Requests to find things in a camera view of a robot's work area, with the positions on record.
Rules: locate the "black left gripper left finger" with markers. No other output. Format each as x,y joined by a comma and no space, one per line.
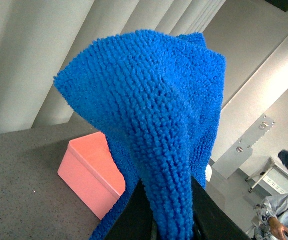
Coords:
136,221

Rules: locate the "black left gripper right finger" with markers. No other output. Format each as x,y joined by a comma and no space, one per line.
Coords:
209,221

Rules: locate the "blue microfiber cloth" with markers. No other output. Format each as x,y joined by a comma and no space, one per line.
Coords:
157,99

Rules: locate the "person in light clothing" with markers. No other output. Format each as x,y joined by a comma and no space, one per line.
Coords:
273,218

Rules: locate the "pink plastic box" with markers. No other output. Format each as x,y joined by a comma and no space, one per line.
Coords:
89,171

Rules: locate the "white wheeled cart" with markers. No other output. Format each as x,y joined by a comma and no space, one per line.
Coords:
273,175

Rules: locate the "white pleated curtain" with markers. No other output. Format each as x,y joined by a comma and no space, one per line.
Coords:
40,37

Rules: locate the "grey metal bracket post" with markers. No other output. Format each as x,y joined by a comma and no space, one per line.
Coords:
242,150

